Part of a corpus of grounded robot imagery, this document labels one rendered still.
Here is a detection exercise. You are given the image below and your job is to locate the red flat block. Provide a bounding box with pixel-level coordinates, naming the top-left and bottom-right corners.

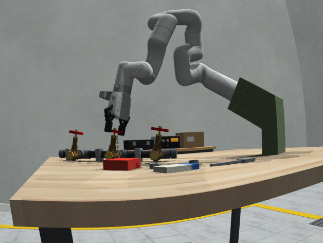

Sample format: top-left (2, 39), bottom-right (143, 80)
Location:
top-left (103, 158), bottom-right (141, 170)

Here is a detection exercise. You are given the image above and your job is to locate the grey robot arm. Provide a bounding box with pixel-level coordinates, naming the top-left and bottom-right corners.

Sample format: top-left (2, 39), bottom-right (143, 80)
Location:
top-left (99, 9), bottom-right (238, 101)

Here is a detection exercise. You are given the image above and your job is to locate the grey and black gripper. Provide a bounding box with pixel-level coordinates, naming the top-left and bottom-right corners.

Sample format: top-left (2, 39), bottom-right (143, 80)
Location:
top-left (104, 91), bottom-right (131, 136)

